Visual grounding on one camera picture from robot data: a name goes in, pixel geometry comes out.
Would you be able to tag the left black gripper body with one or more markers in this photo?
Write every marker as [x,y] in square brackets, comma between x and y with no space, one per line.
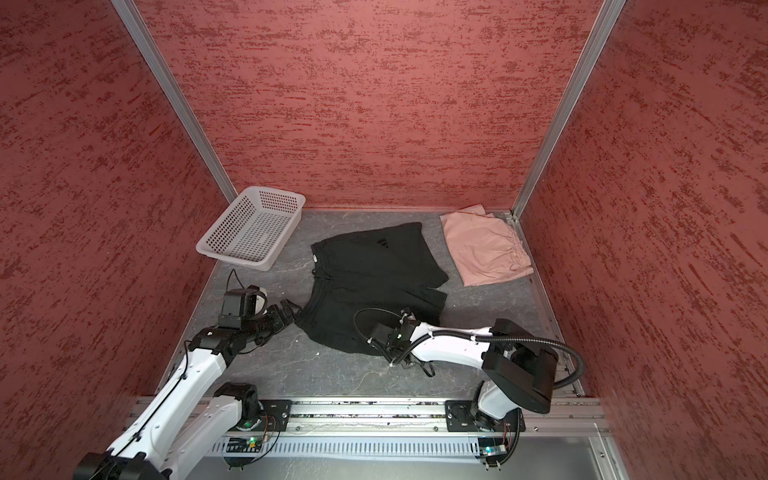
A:
[263,326]

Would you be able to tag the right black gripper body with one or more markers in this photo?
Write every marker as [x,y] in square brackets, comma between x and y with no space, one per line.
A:
[405,365]

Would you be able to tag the black shorts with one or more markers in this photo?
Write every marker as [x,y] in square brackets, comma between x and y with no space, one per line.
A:
[368,277]

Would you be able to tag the pink shorts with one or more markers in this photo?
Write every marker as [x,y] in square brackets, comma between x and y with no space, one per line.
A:
[484,248]

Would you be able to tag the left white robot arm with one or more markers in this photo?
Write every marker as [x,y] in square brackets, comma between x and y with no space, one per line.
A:
[168,440]

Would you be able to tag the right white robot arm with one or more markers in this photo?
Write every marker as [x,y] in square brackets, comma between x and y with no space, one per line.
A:
[520,368]

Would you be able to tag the white plastic laundry basket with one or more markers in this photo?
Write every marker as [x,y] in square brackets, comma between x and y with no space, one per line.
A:
[254,229]

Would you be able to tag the left circuit board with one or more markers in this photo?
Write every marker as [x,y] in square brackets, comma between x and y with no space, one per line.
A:
[243,445]

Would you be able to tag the circuit board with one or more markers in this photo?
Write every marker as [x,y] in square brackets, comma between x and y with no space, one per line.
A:
[492,450]
[243,445]

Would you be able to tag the right circuit board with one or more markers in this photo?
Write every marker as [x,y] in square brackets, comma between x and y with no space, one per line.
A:
[492,450]

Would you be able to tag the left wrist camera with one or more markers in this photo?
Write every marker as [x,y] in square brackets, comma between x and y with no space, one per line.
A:
[240,303]

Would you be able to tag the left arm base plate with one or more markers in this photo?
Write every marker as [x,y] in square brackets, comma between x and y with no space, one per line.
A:
[265,415]

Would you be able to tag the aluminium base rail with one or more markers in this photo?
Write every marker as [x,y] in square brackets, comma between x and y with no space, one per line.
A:
[402,416]

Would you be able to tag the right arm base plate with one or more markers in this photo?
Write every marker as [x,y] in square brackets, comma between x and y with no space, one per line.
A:
[463,416]

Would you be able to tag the white slotted cable duct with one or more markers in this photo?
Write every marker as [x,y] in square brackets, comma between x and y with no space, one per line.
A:
[452,448]

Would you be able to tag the left aluminium corner post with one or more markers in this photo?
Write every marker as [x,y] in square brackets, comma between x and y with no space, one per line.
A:
[131,18]

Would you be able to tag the aluminium corner post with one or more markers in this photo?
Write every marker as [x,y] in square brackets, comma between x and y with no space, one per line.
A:
[131,18]
[604,23]

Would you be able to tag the right aluminium corner post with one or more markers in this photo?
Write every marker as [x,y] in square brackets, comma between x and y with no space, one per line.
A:
[604,23]

